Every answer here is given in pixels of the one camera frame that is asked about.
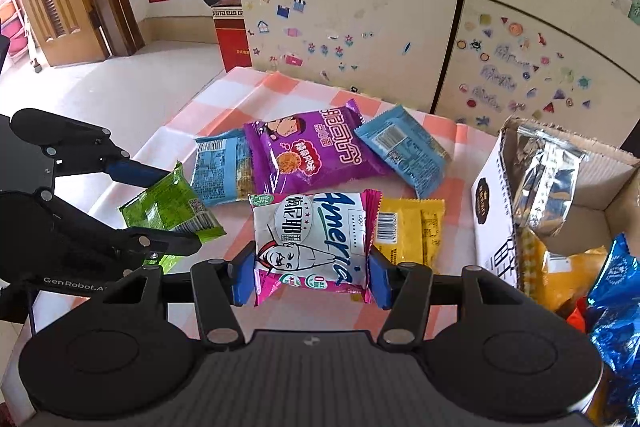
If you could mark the red gift box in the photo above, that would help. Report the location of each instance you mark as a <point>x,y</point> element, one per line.
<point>231,34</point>

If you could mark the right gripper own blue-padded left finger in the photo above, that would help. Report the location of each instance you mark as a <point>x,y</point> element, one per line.
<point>218,286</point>

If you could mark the green snack packet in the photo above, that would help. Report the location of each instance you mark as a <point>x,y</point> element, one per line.
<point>172,205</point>

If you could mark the purple snack packet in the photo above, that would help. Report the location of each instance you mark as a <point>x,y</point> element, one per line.
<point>305,152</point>

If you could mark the cardboard box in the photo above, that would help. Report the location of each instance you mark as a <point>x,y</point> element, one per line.
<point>606,203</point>

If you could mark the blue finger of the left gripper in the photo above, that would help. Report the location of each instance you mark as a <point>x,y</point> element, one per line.
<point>131,172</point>

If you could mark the silver foil packet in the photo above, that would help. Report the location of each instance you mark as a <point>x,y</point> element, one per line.
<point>545,174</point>

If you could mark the red orange snack packet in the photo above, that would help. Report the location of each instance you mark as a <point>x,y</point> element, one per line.
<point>579,317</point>

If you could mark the white pink America packet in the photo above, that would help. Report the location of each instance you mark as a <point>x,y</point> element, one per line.
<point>319,241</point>

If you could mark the light blue packet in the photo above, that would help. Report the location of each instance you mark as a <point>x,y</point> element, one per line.
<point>405,146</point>
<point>223,170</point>

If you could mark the pink checkered tablecloth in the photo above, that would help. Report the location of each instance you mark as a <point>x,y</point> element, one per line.
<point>240,97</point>

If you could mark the cream cabinet with stickers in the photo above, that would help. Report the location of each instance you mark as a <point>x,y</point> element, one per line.
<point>574,63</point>

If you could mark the yellow snack packet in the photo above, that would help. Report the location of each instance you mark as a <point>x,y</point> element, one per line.
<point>410,230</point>

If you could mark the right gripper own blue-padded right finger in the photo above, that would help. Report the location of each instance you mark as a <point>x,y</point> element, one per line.
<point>404,291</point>

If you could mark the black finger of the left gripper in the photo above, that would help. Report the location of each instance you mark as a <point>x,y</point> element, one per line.
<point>137,245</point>

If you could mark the blue foil packet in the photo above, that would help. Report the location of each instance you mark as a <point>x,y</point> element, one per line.
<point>613,308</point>

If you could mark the orange yellow packet in box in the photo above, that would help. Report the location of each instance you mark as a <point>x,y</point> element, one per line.
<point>556,281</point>

